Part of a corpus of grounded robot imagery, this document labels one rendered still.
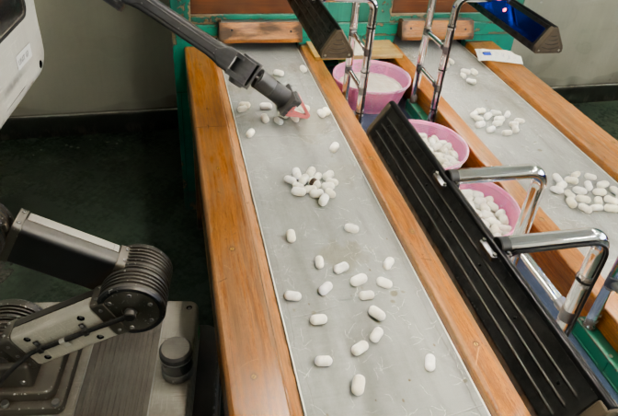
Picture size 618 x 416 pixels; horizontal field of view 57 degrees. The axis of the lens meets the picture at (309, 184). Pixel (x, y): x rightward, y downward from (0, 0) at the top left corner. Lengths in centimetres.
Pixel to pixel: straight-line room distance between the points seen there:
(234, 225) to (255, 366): 37
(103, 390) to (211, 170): 55
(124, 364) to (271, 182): 54
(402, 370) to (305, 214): 45
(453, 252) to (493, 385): 33
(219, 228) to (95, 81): 189
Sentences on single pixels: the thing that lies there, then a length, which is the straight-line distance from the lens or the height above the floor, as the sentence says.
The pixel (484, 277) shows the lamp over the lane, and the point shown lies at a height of 108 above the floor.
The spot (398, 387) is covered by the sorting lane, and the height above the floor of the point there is 74.
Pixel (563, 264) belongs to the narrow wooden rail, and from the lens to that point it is 136.
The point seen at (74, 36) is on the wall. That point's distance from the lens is 295.
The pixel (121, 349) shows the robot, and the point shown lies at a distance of 142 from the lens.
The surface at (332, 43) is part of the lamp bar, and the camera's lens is 135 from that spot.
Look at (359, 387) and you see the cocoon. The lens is 99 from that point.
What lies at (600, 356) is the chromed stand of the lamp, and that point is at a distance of 128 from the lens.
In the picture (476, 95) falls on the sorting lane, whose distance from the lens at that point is 203.
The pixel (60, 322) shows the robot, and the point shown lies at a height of 70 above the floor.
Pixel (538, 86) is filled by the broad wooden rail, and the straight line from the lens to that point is 214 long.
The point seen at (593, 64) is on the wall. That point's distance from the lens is 402.
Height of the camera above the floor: 156
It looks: 35 degrees down
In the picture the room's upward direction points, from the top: 5 degrees clockwise
